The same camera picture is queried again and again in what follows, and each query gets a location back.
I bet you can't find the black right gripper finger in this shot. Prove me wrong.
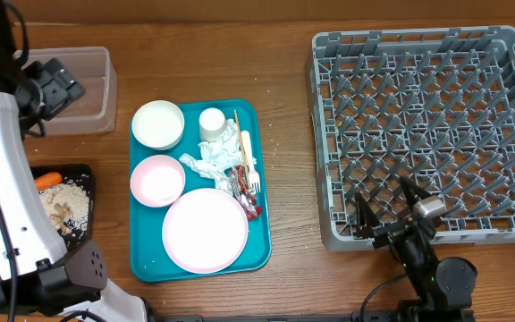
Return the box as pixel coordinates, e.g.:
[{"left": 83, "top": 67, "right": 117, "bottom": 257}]
[
  {"left": 355, "top": 192, "right": 381, "bottom": 238},
  {"left": 400, "top": 176, "right": 432, "bottom": 210}
]

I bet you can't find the orange carrot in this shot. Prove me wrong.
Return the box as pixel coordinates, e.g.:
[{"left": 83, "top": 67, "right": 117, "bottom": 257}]
[{"left": 35, "top": 172, "right": 63, "bottom": 191}]

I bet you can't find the white bowl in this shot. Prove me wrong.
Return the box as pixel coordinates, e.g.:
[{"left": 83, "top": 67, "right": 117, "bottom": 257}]
[{"left": 131, "top": 100, "right": 185, "bottom": 150}]

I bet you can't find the pink bowl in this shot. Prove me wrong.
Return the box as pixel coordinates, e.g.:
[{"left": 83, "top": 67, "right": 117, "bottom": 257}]
[{"left": 130, "top": 155, "right": 186, "bottom": 208}]

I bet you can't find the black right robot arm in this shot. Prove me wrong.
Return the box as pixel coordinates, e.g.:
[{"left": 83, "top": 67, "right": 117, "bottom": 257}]
[{"left": 355, "top": 177, "right": 477, "bottom": 321}]

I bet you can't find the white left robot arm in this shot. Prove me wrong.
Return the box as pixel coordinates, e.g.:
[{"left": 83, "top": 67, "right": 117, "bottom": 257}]
[{"left": 0, "top": 1, "right": 156, "bottom": 321}]

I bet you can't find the black food waste tray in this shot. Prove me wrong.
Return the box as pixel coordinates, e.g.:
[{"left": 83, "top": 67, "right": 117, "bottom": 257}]
[{"left": 30, "top": 164, "right": 96, "bottom": 250}]

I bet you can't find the grey plastic dishwasher rack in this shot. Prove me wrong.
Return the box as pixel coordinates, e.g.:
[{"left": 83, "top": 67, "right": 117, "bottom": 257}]
[{"left": 306, "top": 26, "right": 515, "bottom": 251}]

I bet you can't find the clear plastic bin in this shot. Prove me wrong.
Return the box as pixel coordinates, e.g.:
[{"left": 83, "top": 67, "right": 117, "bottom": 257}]
[{"left": 28, "top": 47, "right": 118, "bottom": 136}]

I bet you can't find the pile of rice and peanuts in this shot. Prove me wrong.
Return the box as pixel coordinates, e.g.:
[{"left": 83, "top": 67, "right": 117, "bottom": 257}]
[{"left": 39, "top": 183, "right": 90, "bottom": 236}]

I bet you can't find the white plastic fork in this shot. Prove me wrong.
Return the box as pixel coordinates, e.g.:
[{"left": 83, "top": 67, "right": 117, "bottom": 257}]
[{"left": 241, "top": 131, "right": 261, "bottom": 193}]

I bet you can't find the red snack wrapper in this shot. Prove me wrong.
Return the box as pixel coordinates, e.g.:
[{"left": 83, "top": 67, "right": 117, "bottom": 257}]
[{"left": 228, "top": 165, "right": 262, "bottom": 222}]

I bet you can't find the crumpled white tissue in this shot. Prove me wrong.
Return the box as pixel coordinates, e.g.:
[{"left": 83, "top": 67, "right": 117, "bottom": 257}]
[{"left": 179, "top": 119, "right": 243, "bottom": 195}]

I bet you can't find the large white plate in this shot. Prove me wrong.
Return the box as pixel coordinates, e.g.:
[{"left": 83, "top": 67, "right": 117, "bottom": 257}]
[{"left": 162, "top": 188, "right": 249, "bottom": 275}]

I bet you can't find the white paper cup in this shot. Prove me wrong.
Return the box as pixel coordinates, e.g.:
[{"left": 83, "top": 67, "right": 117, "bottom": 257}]
[{"left": 198, "top": 107, "right": 227, "bottom": 142}]

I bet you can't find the wooden chopstick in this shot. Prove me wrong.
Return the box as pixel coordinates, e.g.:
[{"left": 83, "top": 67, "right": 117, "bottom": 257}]
[{"left": 234, "top": 109, "right": 251, "bottom": 190}]

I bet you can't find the teal plastic serving tray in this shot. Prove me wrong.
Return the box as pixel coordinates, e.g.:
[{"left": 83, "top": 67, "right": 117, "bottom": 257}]
[{"left": 129, "top": 99, "right": 272, "bottom": 283}]

